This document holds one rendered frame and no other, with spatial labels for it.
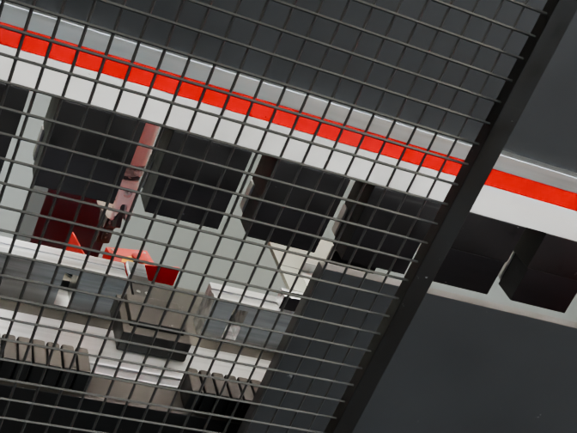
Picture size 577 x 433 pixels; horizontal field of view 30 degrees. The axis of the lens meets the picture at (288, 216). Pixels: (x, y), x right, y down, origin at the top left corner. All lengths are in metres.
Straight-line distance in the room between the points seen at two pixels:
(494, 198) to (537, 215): 0.11
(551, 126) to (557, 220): 0.38
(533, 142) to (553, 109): 0.06
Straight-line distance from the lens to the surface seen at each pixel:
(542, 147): 1.86
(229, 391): 1.68
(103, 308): 2.02
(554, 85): 1.82
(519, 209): 2.14
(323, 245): 2.38
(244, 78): 1.60
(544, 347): 1.68
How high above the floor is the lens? 1.94
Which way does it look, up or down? 23 degrees down
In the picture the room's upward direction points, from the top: 24 degrees clockwise
